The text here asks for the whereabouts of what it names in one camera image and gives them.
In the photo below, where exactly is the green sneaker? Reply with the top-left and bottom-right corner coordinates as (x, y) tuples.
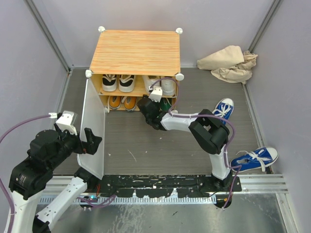
(160, 98), (173, 113)

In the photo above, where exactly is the wooden shoe cabinet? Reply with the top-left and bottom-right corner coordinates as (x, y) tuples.
(85, 26), (184, 111)

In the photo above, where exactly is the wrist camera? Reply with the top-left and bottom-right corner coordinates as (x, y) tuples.
(54, 111), (78, 135)
(149, 86), (163, 103)

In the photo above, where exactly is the white cable tray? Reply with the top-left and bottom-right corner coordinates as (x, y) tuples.
(39, 195), (217, 205)

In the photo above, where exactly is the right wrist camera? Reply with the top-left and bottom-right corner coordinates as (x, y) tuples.
(149, 86), (163, 103)

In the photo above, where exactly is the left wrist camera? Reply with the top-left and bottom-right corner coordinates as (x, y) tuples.
(54, 111), (78, 135)

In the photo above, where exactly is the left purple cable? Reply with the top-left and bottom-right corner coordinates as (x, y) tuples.
(0, 112), (58, 233)

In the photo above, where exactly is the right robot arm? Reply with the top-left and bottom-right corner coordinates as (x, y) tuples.
(138, 97), (234, 191)

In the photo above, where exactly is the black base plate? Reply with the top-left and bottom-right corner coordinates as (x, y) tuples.
(95, 174), (242, 198)

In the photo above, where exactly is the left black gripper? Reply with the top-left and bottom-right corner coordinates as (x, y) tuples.
(49, 121), (102, 168)

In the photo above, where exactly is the beige cloth bag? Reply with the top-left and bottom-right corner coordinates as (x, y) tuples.
(197, 45), (258, 84)

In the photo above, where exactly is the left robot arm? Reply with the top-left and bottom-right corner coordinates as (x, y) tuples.
(5, 128), (102, 233)

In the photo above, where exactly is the blue sneaker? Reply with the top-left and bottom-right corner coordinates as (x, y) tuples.
(230, 147), (279, 172)
(212, 98), (234, 120)

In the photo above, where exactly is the orange sneaker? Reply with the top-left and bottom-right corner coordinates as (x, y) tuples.
(121, 96), (137, 112)
(104, 96), (121, 113)

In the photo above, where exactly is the white cabinet door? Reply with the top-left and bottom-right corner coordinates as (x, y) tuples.
(77, 79), (105, 179)

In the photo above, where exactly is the purple cable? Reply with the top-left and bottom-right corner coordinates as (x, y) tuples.
(148, 76), (242, 209)
(0, 112), (58, 233)

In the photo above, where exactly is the black white sneaker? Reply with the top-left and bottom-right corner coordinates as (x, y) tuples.
(119, 75), (136, 93)
(102, 74), (118, 92)

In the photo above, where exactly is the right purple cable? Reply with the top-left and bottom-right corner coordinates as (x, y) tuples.
(148, 76), (242, 209)

